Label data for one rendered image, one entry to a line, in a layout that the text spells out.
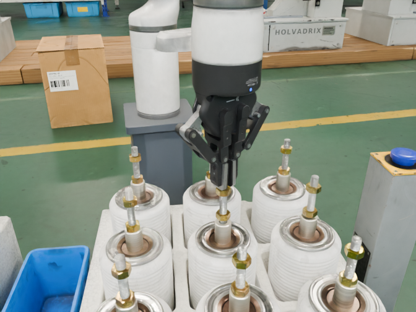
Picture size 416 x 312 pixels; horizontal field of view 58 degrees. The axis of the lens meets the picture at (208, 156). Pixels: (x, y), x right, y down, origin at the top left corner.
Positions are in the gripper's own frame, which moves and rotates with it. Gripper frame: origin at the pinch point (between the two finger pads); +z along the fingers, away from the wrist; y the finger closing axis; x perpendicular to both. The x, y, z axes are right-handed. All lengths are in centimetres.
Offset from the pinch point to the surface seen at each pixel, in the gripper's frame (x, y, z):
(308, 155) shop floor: 36, 71, 36
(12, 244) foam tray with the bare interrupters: 33.7, -20.6, 22.5
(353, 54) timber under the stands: 98, 198, 31
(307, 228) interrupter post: -7.1, 8.9, 8.8
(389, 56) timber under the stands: 86, 222, 33
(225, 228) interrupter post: -1.0, -0.5, 8.0
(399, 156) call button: -9.7, 26.5, 2.8
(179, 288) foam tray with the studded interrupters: 2.3, -5.8, 17.7
